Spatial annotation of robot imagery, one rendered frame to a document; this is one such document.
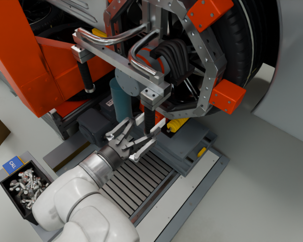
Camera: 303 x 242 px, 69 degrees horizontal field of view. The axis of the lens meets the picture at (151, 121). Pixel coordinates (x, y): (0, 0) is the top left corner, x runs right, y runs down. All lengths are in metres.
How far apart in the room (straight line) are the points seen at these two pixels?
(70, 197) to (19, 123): 1.53
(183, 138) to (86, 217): 1.02
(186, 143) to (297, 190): 0.79
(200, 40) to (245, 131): 1.25
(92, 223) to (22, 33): 0.78
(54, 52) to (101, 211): 0.82
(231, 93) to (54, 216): 0.62
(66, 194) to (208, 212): 1.06
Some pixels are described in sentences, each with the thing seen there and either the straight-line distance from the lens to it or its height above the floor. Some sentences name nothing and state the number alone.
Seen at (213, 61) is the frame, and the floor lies 0.98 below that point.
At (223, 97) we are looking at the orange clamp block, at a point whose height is 0.87.
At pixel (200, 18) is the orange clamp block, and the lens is 0.69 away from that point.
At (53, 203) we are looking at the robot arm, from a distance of 0.60.
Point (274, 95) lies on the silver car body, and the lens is 0.85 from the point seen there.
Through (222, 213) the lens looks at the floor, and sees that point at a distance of 1.52.
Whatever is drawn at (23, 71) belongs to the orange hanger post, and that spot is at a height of 0.79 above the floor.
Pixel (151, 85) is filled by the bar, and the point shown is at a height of 0.97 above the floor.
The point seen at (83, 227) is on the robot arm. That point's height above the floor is 0.94.
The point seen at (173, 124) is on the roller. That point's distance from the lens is 1.09.
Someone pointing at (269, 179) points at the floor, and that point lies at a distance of 1.72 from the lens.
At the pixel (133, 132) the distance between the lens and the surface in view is 1.51.
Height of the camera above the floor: 1.41
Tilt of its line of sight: 52 degrees down
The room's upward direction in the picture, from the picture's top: straight up
